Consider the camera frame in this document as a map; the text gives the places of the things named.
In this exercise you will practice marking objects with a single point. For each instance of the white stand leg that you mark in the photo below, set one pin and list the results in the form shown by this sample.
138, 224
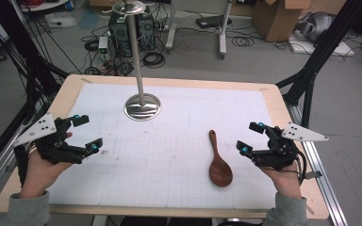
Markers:
170, 34
223, 37

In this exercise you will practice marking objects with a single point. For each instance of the large cardboard box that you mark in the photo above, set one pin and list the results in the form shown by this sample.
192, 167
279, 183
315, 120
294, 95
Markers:
276, 22

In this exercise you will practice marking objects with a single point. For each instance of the white flat board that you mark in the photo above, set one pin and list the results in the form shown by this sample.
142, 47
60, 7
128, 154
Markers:
326, 48

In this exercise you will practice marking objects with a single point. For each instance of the person's left hand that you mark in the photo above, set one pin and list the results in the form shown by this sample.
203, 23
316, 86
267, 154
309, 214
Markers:
39, 175

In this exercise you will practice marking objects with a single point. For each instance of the aluminium rail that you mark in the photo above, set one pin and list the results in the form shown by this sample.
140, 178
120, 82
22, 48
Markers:
320, 175
0, 169

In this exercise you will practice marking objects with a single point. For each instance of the grey metal clip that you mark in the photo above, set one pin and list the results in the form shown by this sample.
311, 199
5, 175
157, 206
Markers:
313, 174

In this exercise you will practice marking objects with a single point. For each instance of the black computer tower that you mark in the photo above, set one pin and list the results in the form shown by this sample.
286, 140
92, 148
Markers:
121, 34

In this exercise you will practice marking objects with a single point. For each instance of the metal stand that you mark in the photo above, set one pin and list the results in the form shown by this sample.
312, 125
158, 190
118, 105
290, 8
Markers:
143, 108

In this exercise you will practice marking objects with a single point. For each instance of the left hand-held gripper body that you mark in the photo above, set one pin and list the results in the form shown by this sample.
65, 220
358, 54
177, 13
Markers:
48, 147

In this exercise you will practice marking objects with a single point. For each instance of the brown wooden spoon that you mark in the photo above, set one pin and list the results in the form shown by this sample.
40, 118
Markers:
220, 172

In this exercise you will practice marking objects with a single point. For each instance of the flat black device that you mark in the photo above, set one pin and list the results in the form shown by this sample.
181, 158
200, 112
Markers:
210, 21

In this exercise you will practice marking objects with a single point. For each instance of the black metal frame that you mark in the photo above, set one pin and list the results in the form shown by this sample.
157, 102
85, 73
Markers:
19, 47
314, 62

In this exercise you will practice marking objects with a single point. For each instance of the person's right hand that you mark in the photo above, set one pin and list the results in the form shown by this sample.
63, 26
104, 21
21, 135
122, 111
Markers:
284, 182

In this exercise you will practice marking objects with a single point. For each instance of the white grid mat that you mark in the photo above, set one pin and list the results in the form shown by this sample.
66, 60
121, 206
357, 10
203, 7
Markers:
138, 163

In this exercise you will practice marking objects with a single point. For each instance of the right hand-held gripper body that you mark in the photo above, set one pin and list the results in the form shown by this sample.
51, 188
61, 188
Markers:
278, 153

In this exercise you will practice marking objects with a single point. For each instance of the grey rounded appliance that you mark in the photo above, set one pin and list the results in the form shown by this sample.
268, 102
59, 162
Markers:
317, 25

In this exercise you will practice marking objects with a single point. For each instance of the small white electronic box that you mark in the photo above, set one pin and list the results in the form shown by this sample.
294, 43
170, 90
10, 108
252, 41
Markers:
103, 45

